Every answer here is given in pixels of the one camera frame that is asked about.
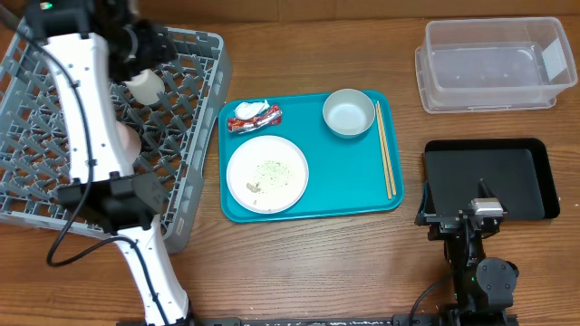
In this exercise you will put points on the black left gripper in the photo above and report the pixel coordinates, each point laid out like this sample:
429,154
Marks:
162,49

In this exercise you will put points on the pink cup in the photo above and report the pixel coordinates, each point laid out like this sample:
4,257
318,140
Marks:
130,141

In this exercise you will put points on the crumpled white tissue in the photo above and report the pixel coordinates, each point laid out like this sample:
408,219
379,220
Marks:
247,110

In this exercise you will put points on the wooden chopstick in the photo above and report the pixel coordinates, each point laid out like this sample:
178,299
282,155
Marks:
389,163
384,150

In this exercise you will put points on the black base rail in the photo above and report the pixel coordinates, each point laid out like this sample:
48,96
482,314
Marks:
395,320

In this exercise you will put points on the red snack wrapper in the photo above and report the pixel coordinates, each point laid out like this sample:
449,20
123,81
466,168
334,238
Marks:
271,116

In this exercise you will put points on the grey ceramic bowl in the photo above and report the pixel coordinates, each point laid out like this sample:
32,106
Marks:
348,113

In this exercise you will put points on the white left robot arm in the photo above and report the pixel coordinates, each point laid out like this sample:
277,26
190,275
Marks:
88,45

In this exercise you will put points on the clear plastic storage bin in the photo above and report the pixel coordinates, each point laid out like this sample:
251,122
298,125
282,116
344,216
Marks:
493,64

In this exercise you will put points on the black rectangular tray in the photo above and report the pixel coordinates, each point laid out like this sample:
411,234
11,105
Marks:
517,171

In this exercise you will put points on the teal plastic serving tray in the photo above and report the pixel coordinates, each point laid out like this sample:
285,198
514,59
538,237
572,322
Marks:
346,176

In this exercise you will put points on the wooden chopstick inner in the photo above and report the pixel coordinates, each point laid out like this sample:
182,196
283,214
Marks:
384,150

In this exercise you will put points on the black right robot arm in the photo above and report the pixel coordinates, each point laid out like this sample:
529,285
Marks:
483,286

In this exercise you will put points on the grey plastic dishwasher rack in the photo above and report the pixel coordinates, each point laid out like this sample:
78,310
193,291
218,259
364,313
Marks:
174,133

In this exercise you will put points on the white cup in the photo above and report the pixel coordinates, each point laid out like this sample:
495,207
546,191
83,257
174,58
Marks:
146,87

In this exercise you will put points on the wooden chopstick outer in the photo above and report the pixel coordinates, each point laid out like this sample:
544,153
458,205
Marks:
389,163

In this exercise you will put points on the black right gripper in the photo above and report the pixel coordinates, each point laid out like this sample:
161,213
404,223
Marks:
456,217

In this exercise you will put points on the white round plate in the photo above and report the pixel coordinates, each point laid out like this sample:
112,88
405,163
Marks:
267,174

